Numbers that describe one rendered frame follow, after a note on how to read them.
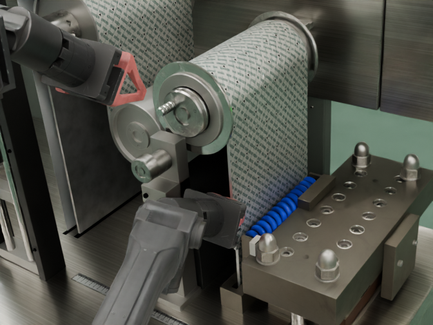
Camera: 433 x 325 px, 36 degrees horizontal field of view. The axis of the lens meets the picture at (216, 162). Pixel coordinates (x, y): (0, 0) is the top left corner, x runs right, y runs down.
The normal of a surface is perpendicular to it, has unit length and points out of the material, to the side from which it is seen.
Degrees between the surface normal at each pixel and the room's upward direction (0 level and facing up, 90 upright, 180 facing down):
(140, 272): 15
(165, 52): 92
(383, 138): 0
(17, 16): 50
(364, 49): 90
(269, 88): 90
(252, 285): 90
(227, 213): 60
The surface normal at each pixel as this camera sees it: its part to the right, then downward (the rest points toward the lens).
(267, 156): 0.81, 0.24
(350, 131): -0.07, -0.87
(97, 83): -0.50, -0.22
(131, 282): 0.18, -0.84
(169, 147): -0.58, 0.44
